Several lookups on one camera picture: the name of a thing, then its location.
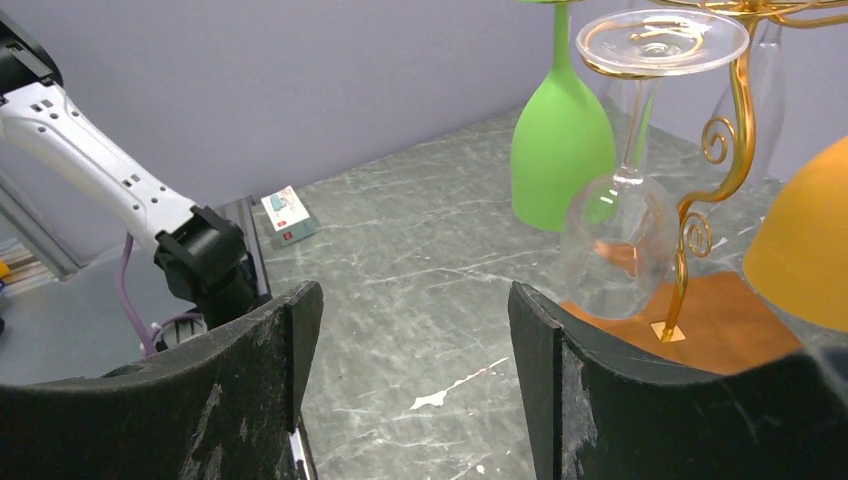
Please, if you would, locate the small white red box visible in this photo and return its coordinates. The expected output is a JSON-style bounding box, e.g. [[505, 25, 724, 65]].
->
[[261, 186, 317, 246]]

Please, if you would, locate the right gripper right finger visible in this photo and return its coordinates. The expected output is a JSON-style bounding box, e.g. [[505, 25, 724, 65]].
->
[[508, 282, 847, 479]]

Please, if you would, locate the clear wine glass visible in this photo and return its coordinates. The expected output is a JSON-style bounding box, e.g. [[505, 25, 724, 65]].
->
[[744, 21, 786, 189], [561, 8, 749, 320]]

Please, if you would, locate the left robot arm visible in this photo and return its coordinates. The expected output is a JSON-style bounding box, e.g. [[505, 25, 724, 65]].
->
[[1, 13, 261, 329]]

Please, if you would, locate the gold wine glass rack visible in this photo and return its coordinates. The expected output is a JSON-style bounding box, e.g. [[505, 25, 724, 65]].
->
[[564, 1, 847, 374]]

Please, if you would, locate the orange plastic wine glass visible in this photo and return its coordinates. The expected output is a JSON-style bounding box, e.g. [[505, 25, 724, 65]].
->
[[743, 138, 847, 332]]

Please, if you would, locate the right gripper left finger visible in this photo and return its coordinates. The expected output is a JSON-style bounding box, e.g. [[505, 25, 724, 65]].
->
[[1, 281, 324, 479]]

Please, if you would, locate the green plastic wine glass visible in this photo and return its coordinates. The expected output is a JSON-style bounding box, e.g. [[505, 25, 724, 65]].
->
[[510, 1, 635, 233]]

